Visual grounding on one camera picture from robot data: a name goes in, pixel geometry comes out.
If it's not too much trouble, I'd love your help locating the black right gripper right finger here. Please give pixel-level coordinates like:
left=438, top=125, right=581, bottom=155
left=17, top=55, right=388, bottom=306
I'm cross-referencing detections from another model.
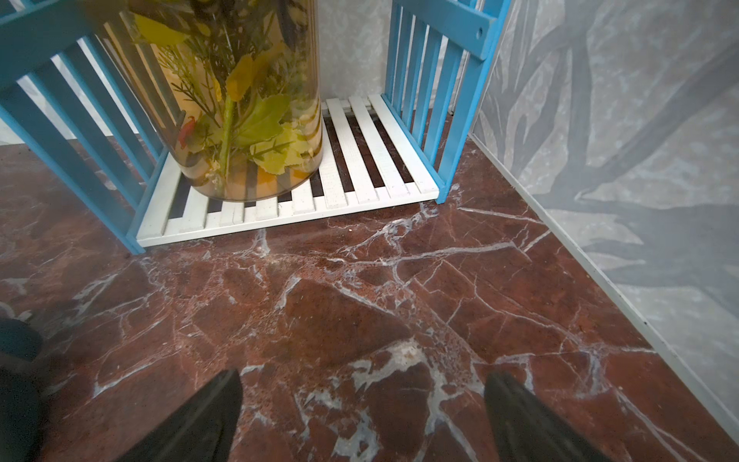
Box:
left=484, top=372, right=610, bottom=462

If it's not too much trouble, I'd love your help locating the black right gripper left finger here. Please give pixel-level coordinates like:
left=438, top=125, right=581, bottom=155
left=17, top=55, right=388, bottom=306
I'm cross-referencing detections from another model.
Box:
left=119, top=369, right=242, bottom=461

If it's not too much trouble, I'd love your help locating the teal alarm clock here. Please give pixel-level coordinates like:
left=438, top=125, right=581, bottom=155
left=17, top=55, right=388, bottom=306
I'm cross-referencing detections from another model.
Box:
left=1, top=318, right=43, bottom=461

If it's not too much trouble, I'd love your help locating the glass vase with plants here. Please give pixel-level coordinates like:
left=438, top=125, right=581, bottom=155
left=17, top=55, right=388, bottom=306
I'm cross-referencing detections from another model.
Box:
left=101, top=1, right=323, bottom=202

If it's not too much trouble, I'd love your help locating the blue white slatted wooden shelf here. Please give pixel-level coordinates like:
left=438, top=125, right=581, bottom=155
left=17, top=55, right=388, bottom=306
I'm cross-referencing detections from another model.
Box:
left=1, top=1, right=510, bottom=254

